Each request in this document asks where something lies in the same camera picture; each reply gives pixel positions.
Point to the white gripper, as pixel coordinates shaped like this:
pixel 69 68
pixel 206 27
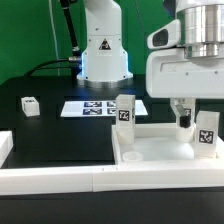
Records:
pixel 170 75

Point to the white square table top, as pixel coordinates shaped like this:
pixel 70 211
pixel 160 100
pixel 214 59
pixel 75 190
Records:
pixel 157 142

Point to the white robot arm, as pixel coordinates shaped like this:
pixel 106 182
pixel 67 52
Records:
pixel 187 58

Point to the white sheet with markers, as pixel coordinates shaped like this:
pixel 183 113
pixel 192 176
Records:
pixel 88 108

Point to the white front fence bar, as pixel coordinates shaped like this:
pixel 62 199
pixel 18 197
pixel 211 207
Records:
pixel 149 175

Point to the white left fence piece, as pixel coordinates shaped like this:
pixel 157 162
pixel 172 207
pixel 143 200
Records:
pixel 6 145

